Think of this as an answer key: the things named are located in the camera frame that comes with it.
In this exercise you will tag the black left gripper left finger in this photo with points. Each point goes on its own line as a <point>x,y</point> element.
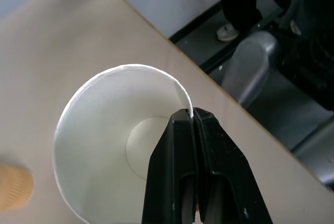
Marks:
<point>167,166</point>

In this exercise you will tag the grey robot foot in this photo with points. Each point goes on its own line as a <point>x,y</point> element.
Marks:
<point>248,67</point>

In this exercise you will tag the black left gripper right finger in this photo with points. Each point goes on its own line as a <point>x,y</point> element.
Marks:
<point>221,166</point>

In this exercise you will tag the white sneaker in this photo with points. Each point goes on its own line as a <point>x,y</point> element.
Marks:
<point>295,27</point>
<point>227,32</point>

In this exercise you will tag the brown ribbed paper cup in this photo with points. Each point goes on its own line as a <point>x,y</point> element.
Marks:
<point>14,187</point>

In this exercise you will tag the white paper cup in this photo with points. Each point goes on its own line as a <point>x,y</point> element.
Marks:
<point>104,135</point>

